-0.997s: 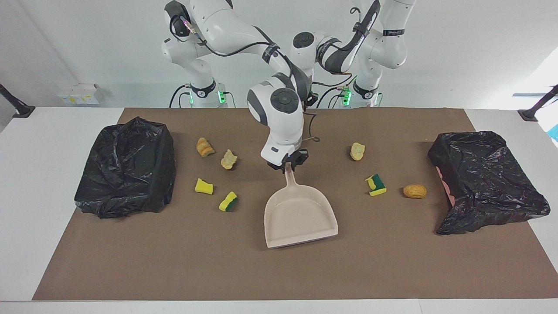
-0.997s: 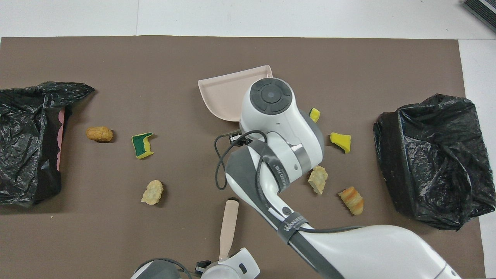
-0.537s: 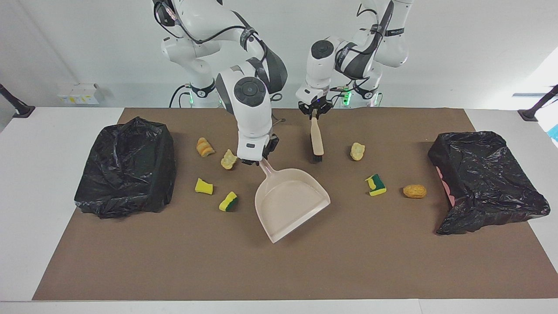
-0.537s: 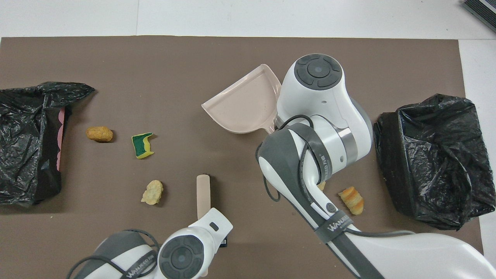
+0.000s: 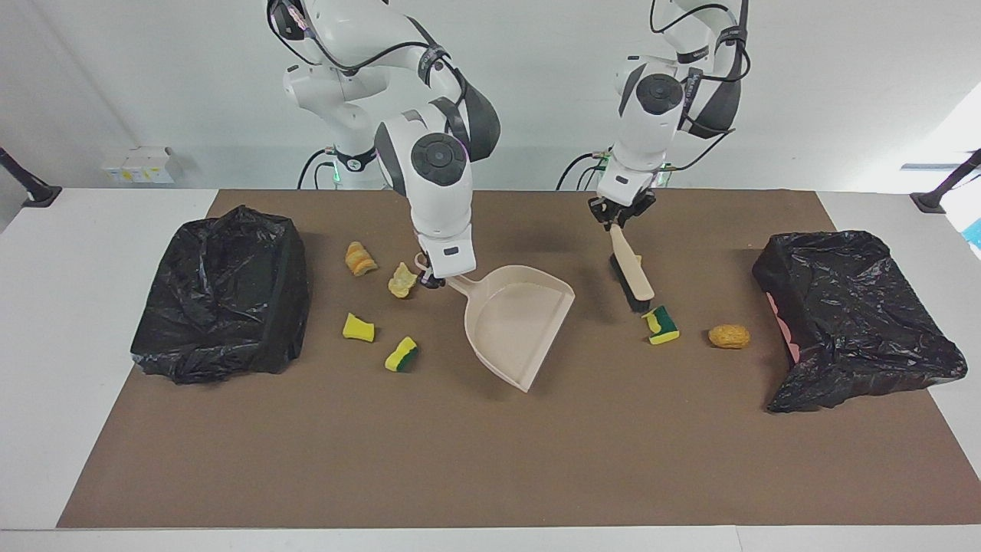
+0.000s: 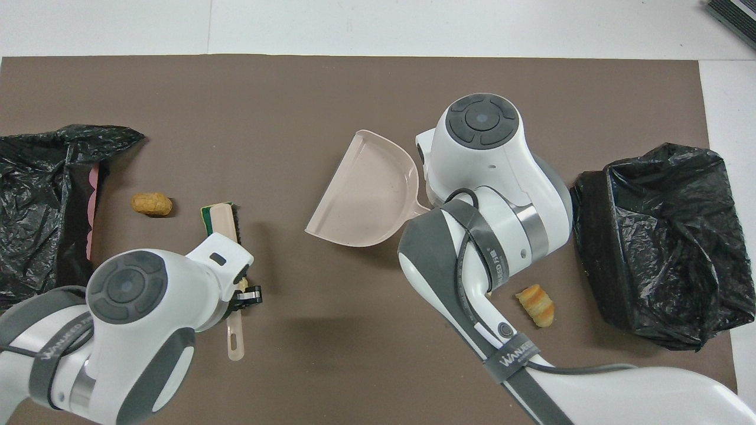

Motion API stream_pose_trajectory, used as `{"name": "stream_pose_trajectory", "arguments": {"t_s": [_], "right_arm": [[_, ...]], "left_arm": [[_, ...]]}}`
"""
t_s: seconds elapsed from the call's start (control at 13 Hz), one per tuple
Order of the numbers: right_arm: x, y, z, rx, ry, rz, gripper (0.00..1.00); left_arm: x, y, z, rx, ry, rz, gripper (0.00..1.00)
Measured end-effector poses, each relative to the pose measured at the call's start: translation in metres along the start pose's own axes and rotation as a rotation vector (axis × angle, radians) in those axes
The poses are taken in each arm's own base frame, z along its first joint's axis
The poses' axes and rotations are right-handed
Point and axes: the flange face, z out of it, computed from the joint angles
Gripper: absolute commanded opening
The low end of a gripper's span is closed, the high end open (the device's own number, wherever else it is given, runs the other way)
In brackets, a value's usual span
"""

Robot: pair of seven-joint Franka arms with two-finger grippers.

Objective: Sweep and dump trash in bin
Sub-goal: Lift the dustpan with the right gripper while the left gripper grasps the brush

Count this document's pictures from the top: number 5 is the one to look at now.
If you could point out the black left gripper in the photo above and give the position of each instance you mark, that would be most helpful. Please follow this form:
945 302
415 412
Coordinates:
622 204

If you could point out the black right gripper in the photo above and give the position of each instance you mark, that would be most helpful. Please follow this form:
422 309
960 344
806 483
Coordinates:
431 280

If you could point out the beige brush with black bristles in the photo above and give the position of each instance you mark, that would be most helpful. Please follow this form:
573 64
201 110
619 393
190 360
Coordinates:
632 264

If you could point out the orange striped croissant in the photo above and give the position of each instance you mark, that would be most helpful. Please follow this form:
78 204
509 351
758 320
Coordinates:
360 258

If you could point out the yellow sponge piece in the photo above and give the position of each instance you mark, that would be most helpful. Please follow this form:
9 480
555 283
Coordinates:
357 328

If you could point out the beige plastic dustpan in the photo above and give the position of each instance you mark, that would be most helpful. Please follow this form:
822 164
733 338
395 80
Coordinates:
513 322

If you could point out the brown peanut shaped bread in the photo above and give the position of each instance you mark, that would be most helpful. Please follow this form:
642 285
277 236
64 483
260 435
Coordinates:
729 336

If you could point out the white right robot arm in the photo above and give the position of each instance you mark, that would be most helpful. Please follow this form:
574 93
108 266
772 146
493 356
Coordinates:
441 199

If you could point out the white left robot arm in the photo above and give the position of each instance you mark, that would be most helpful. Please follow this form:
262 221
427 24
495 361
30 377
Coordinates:
651 130

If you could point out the black bag lined pink bin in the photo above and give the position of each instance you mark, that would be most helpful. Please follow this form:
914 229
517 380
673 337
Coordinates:
858 322

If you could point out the brown table mat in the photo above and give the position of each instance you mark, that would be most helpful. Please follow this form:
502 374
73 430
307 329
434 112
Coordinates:
460 460

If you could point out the blue object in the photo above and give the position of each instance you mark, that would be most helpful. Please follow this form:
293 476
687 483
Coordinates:
975 234

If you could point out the white wall box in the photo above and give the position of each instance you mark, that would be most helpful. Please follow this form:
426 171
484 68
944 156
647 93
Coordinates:
138 165

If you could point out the black camera stand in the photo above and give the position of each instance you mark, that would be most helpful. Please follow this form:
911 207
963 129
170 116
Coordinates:
935 198
34 193

